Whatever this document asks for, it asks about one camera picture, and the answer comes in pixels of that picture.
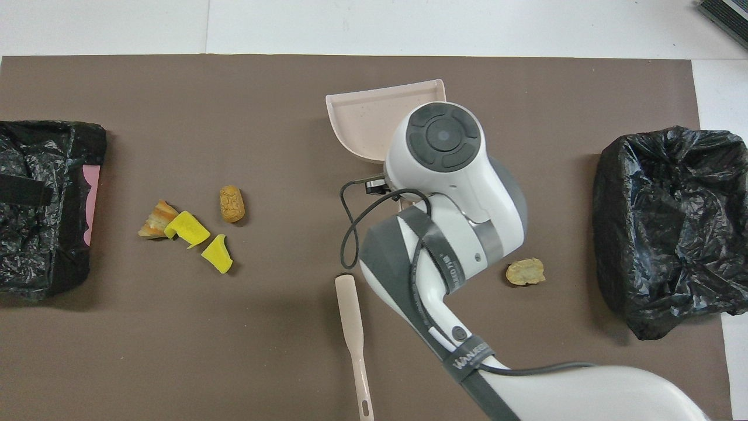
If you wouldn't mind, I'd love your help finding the beige hand brush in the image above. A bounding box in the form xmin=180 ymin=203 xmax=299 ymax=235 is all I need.
xmin=335 ymin=274 xmax=375 ymax=421

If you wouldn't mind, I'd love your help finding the brown table mat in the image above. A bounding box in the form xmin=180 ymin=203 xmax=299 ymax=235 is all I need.
xmin=0 ymin=54 xmax=734 ymax=421

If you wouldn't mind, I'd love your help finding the pale bread piece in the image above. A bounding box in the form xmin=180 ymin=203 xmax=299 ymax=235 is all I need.
xmin=505 ymin=258 xmax=546 ymax=287

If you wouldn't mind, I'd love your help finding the striped croissant piece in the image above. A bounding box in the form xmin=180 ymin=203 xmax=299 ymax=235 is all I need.
xmin=138 ymin=199 xmax=179 ymax=240

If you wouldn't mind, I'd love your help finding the pink bin with black bag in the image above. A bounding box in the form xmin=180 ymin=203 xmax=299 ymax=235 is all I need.
xmin=0 ymin=120 xmax=108 ymax=302

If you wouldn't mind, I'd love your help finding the yellow sponge piece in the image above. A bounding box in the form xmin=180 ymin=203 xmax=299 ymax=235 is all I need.
xmin=201 ymin=234 xmax=233 ymax=274
xmin=164 ymin=210 xmax=211 ymax=249

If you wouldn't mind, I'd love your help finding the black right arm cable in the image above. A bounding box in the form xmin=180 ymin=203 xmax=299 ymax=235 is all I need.
xmin=340 ymin=177 xmax=597 ymax=387

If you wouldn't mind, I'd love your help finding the brown bread roll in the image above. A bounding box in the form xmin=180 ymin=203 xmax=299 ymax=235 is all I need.
xmin=219 ymin=185 xmax=246 ymax=224

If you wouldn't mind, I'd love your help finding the beige plastic dustpan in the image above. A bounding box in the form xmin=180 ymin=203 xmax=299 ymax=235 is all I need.
xmin=325 ymin=79 xmax=446 ymax=212

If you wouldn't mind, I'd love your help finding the dark grey ribbed object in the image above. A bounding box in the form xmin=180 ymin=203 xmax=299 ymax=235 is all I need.
xmin=698 ymin=0 xmax=748 ymax=50

